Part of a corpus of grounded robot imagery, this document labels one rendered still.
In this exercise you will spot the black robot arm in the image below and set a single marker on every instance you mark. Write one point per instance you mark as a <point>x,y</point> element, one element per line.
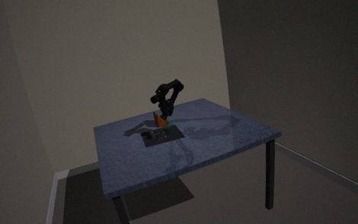
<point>164,89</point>

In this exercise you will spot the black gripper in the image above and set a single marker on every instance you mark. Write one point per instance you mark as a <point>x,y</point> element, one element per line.
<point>164,109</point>

